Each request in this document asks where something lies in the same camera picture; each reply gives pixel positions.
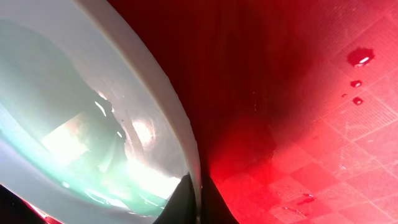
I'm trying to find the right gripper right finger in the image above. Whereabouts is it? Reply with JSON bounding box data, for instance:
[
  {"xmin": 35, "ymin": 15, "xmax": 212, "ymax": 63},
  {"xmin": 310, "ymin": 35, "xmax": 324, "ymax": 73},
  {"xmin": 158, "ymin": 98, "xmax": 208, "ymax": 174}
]
[{"xmin": 201, "ymin": 176, "xmax": 239, "ymax": 224}]

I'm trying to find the red plastic tray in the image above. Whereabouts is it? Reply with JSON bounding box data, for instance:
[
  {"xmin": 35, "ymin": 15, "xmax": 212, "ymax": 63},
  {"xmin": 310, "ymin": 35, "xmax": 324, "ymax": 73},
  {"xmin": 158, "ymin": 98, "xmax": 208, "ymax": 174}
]
[{"xmin": 31, "ymin": 0, "xmax": 397, "ymax": 223}]

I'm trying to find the light blue plate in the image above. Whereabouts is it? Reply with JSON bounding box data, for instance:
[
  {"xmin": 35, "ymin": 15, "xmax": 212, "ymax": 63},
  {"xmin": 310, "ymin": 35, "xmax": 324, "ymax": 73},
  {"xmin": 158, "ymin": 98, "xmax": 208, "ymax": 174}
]
[{"xmin": 1, "ymin": 0, "xmax": 201, "ymax": 224}]

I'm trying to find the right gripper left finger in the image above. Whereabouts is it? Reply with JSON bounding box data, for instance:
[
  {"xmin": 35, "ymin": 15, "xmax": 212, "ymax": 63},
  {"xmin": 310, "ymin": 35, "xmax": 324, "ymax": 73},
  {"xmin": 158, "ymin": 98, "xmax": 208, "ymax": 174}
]
[{"xmin": 153, "ymin": 174, "xmax": 197, "ymax": 224}]

